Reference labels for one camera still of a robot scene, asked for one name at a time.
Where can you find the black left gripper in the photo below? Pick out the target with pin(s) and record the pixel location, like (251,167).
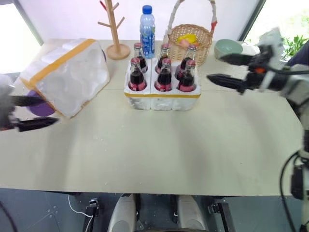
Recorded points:
(8,122)

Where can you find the yellow fruit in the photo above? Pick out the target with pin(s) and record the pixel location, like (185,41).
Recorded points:
(188,38)

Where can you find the person in dark clothing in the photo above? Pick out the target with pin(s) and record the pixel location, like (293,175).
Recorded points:
(300,58)

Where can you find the grey rounded robot leg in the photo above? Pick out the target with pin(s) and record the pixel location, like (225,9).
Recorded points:
(190,215)
(123,215)

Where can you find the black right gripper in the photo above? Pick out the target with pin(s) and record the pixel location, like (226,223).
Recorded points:
(256,77)

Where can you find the pink orange fruit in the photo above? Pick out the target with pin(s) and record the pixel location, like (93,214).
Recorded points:
(185,42)

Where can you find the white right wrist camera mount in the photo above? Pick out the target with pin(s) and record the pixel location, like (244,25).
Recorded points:
(271,43)

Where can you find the black table leg bracket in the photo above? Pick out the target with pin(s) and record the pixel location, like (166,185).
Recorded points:
(93,207)
(220,215)

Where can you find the green potted plant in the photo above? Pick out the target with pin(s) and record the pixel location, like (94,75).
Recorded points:
(295,44)

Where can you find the white foam crate yellow tape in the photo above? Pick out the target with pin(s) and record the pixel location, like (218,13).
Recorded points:
(164,101)

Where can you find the purple round plate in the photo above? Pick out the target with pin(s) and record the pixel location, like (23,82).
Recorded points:
(41,110)

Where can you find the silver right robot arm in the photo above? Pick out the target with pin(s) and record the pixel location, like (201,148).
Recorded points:
(298,85)

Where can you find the white foam box yellow tape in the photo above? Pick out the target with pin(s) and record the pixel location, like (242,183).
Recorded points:
(72,79)

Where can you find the white flat object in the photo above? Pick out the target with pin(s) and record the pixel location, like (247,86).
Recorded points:
(251,49)

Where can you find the blue cap water bottle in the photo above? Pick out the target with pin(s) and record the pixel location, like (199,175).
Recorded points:
(147,36)

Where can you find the pale green bowl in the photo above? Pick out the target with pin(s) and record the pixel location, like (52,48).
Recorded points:
(228,48)

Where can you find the glass cola bottle red cap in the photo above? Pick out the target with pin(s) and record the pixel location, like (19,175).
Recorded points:
(187,81)
(161,62)
(142,61)
(137,79)
(164,79)
(181,70)

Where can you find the wooden mug tree stand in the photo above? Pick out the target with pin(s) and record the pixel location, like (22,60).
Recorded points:
(117,46)

